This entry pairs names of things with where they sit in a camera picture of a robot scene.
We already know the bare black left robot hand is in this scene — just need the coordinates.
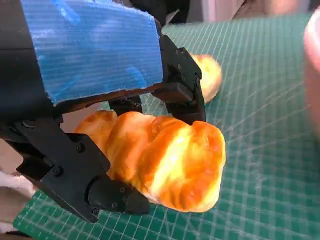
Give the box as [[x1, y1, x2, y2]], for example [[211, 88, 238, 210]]
[[0, 0, 207, 224]]

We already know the long braided bread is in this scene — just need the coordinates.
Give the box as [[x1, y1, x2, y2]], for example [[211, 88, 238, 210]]
[[74, 109, 227, 213]]

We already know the pink bowl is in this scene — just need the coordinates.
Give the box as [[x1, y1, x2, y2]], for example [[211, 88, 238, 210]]
[[303, 7, 320, 141]]

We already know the round bread bun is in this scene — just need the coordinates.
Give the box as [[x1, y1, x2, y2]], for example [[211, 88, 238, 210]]
[[188, 54, 223, 104]]

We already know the person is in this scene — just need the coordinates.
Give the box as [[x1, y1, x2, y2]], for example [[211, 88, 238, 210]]
[[129, 0, 191, 27], [0, 137, 38, 226]]

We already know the green cutting mat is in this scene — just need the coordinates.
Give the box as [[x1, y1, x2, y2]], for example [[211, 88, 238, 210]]
[[12, 12, 320, 240]]

